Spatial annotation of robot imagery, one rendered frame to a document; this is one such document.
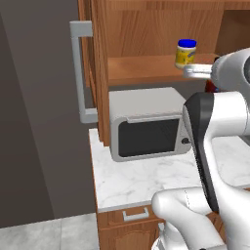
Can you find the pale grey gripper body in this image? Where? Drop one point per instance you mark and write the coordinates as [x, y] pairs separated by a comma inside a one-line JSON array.
[[197, 71]]

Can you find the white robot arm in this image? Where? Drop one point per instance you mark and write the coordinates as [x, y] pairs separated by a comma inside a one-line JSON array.
[[228, 208]]

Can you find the yellow mayonnaise jar blue lid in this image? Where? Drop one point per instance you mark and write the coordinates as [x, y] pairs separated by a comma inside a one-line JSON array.
[[185, 57]]

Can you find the red condiment bottle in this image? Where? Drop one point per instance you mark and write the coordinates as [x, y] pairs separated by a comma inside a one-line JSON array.
[[210, 87]]

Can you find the open wooden cabinet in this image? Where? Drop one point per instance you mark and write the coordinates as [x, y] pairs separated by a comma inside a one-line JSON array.
[[146, 35]]

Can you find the wooden base cabinet door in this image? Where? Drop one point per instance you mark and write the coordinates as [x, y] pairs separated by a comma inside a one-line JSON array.
[[127, 239]]

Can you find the silver microwave oven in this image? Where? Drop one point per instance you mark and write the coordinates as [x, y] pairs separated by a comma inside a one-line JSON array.
[[143, 101]]

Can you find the black microwave knob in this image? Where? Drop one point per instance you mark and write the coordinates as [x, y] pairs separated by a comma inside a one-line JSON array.
[[185, 141]]

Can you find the black microwave door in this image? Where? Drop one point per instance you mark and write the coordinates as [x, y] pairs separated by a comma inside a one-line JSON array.
[[148, 138]]

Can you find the wooden drawer front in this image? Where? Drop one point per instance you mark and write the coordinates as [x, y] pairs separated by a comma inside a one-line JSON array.
[[112, 218]]

